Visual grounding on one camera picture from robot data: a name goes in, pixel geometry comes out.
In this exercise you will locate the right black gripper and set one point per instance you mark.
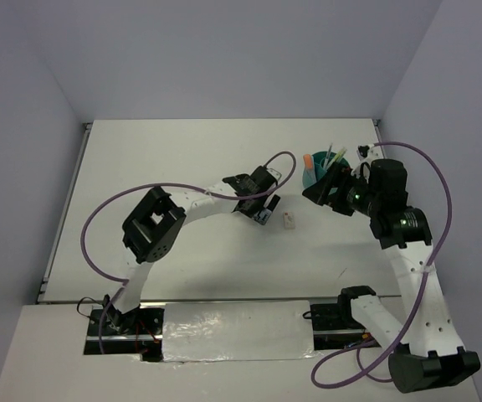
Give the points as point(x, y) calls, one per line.
point(338, 177)

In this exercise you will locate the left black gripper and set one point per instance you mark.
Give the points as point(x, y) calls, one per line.
point(251, 213)

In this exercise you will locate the pink white correction tape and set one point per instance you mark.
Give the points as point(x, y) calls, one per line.
point(263, 216)

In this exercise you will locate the grey highlighter orange cap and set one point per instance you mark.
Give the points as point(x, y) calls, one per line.
point(309, 166)

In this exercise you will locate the white eraser with label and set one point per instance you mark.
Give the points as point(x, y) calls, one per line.
point(289, 220)

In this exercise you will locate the yellow thin highlighter pen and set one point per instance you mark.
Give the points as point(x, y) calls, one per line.
point(343, 152)

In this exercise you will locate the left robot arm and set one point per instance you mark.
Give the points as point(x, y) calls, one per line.
point(150, 230)

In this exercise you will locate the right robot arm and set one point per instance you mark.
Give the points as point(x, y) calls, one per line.
point(424, 352)

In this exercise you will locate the teal round organizer container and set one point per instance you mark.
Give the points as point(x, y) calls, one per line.
point(317, 164)

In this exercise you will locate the silver foil sheet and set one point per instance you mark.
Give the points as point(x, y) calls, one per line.
point(236, 331)

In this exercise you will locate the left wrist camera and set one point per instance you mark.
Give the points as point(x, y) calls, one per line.
point(275, 174)

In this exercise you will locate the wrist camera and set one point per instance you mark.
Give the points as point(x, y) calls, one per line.
point(275, 174)
point(367, 154)

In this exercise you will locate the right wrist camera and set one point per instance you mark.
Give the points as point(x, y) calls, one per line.
point(367, 154)

